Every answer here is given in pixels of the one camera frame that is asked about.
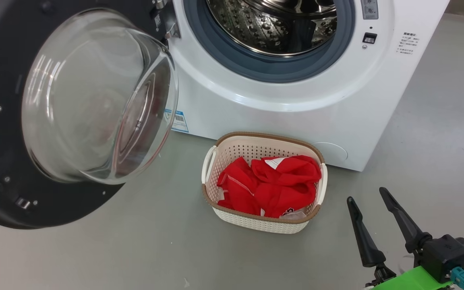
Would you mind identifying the cream basket with brown rim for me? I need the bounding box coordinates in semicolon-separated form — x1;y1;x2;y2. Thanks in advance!
201;132;328;235

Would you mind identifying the stainless steel washing machine drum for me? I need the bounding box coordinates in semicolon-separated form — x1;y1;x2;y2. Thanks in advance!
206;0;337;58

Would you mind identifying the round black washer door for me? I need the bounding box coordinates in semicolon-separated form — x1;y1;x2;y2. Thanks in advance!
0;0;180;230

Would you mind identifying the blue energy label sticker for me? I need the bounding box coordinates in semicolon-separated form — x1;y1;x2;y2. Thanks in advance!
164;108;189;133

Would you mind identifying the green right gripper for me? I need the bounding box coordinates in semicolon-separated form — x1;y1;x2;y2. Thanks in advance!
347;187;456;290

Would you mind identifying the red garment with white lining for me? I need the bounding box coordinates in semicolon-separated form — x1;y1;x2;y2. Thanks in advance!
217;156;309;220

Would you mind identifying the grey instruction sticker label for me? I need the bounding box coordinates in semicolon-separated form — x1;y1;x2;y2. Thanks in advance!
361;0;379;20

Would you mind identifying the white front-load washing machine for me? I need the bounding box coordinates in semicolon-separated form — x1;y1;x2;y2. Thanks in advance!
164;0;451;172

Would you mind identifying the printed text label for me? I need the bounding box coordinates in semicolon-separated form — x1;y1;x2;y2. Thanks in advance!
396;31;418;56

